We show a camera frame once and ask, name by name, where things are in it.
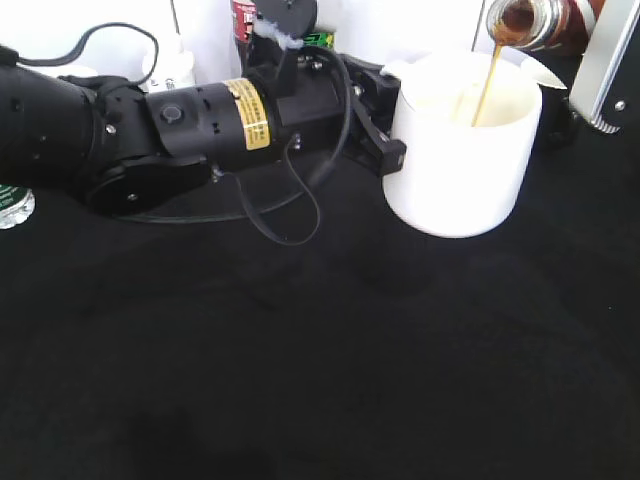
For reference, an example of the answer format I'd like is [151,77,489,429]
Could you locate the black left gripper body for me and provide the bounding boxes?
[247,0,401,164]

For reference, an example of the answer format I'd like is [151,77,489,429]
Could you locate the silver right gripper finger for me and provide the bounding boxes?
[569,0,639,134]

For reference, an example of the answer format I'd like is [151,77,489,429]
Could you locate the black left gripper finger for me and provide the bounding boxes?
[344,54,400,100]
[349,84,406,178]

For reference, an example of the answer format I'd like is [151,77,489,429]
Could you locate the brown coffee drink bottle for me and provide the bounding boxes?
[486,0,605,56]

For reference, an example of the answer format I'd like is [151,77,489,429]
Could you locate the white ceramic mug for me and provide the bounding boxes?
[381,51,566,238]

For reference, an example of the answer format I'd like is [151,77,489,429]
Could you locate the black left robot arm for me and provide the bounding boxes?
[1,1,406,220]

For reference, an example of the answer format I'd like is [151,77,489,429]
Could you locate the green sprite bottle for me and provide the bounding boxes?
[303,31,335,49]

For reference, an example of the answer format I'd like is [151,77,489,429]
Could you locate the black ceramic mug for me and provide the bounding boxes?
[533,51,583,153]

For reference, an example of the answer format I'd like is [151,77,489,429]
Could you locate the dark cola bottle red label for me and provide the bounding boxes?
[230,0,257,72]

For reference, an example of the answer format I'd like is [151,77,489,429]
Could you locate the white purple yogurt bottle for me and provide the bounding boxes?
[145,33,196,93]

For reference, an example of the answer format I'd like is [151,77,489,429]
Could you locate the clear water bottle green label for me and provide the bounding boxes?
[0,185,36,230]

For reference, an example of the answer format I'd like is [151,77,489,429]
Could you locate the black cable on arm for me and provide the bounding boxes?
[14,21,354,247]

